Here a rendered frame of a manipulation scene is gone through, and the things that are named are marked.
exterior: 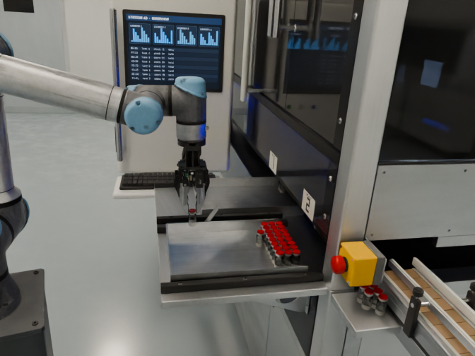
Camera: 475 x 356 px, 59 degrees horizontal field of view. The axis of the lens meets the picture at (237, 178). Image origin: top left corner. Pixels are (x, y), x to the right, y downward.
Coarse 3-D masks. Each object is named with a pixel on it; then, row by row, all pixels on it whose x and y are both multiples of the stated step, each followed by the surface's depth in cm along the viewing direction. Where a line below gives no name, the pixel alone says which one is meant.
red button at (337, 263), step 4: (336, 256) 91; (340, 256) 91; (332, 260) 91; (336, 260) 90; (340, 260) 90; (332, 264) 91; (336, 264) 90; (340, 264) 90; (344, 264) 90; (332, 268) 91; (336, 268) 90; (340, 268) 90; (344, 268) 90; (336, 272) 90; (340, 272) 90
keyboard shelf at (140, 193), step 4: (144, 172) 189; (148, 172) 190; (152, 172) 190; (156, 172) 190; (160, 172) 190; (164, 172) 191; (168, 172) 191; (172, 172) 191; (216, 176) 189; (116, 180) 179; (120, 180) 178; (116, 184) 174; (116, 188) 170; (116, 192) 166; (120, 192) 167; (124, 192) 167; (128, 192) 167; (132, 192) 167; (136, 192) 167; (140, 192) 168; (144, 192) 168; (148, 192) 168; (152, 192) 168; (112, 196) 166; (116, 196) 165; (120, 196) 166; (124, 196) 166; (128, 196) 166; (132, 196) 166; (136, 196) 167; (140, 196) 167; (144, 196) 167; (148, 196) 167; (152, 196) 168
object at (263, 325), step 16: (448, 272) 113; (464, 272) 113; (464, 288) 110; (240, 304) 203; (256, 304) 173; (240, 320) 204; (256, 320) 174; (272, 320) 150; (288, 320) 133; (256, 336) 174; (272, 336) 151; (288, 336) 133; (352, 336) 109; (384, 336) 111; (256, 352) 175; (272, 352) 151; (288, 352) 133; (304, 352) 120; (352, 352) 111; (368, 352) 113; (384, 352) 114; (400, 352) 115
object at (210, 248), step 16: (176, 224) 122; (208, 224) 124; (224, 224) 125; (240, 224) 126; (256, 224) 127; (176, 240) 120; (192, 240) 120; (208, 240) 120; (224, 240) 121; (240, 240) 122; (176, 256) 112; (192, 256) 112; (208, 256) 113; (224, 256) 113; (240, 256) 113; (256, 256) 114; (176, 272) 105; (192, 272) 106; (208, 272) 100; (224, 272) 101; (240, 272) 102; (256, 272) 103; (272, 272) 104; (288, 272) 105
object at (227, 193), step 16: (208, 192) 152; (224, 192) 153; (240, 192) 154; (256, 192) 155; (272, 192) 155; (208, 208) 140; (224, 208) 133; (240, 208) 134; (256, 208) 135; (272, 208) 136; (288, 208) 138
